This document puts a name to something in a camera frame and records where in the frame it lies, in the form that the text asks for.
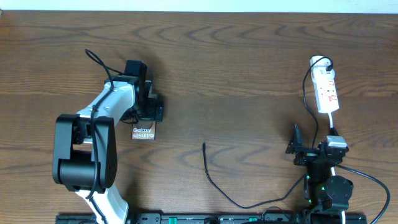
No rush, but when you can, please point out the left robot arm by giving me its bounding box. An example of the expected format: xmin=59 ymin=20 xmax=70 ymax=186
xmin=52 ymin=75 xmax=164 ymax=223

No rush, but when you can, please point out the white power strip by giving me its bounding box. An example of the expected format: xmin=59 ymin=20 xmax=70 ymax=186
xmin=310 ymin=55 xmax=339 ymax=114

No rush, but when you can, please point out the Galaxy S25 Ultra smartphone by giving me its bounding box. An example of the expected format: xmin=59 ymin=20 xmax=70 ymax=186
xmin=132 ymin=104 xmax=156 ymax=141

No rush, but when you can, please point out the white power strip cord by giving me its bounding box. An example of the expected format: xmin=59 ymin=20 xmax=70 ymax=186
xmin=328 ymin=113 xmax=346 ymax=224

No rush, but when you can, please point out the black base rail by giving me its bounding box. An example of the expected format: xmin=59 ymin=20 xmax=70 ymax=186
xmin=55 ymin=210 xmax=368 ymax=224

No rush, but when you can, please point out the black USB charging cable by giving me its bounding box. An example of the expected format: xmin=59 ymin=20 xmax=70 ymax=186
xmin=202 ymin=55 xmax=335 ymax=210

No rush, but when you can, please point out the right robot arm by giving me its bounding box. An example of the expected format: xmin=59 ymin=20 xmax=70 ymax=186
xmin=285 ymin=125 xmax=353 ymax=223

